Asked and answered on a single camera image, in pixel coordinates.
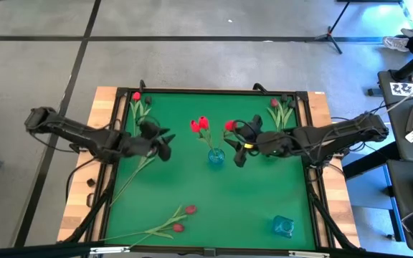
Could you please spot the green table mat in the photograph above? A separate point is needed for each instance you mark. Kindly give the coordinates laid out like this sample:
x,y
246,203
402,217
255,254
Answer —
x,y
228,200

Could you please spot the white tag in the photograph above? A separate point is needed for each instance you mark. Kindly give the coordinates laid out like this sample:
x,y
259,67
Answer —
x,y
412,136

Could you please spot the bright red artificial tulip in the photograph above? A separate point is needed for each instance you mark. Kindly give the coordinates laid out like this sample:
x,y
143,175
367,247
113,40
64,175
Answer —
x,y
203,122
230,125
136,96
194,126

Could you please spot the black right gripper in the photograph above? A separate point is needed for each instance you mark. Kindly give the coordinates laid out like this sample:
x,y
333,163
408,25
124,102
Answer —
x,y
271,143

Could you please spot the black metal table frame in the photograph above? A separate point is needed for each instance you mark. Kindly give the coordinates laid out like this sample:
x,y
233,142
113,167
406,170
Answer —
x,y
210,90

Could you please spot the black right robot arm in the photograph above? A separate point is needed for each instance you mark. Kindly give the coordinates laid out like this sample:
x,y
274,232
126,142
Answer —
x,y
335,138

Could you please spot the black beam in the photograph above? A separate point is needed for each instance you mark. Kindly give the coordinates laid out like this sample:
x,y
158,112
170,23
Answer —
x,y
31,251

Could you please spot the dark metal loop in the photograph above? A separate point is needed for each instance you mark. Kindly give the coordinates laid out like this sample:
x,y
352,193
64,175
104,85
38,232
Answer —
x,y
87,200

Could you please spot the blue glass vase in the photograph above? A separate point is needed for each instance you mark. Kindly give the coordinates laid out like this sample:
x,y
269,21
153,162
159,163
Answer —
x,y
216,157

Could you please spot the white printed label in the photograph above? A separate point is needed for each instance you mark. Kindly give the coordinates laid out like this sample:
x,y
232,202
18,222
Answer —
x,y
411,89

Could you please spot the person's shoe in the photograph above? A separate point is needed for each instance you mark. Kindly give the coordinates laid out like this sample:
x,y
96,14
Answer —
x,y
412,32
396,43

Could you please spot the small dark block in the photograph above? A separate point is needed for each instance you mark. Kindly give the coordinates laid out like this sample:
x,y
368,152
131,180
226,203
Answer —
x,y
91,182

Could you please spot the black clamp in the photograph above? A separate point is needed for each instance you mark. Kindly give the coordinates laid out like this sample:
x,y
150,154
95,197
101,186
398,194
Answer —
x,y
142,85
260,87

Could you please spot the teal square glass vase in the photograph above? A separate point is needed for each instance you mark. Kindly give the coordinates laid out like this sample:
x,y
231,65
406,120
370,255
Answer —
x,y
283,226

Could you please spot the silver metal bracket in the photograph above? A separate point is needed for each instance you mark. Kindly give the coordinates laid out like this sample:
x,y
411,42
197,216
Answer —
x,y
109,249
308,254

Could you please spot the dark desk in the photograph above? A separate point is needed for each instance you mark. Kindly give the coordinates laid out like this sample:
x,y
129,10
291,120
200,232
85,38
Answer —
x,y
402,186

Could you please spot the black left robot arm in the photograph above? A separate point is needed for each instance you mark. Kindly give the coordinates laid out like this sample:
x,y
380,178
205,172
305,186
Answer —
x,y
77,134

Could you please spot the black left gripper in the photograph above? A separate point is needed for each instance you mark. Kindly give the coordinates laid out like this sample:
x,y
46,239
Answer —
x,y
138,145

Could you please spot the gray side desk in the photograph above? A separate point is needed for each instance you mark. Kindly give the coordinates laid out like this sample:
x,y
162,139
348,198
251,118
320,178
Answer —
x,y
394,147

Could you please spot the black tripod stand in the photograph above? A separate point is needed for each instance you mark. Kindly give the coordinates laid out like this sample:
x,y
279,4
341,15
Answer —
x,y
330,36

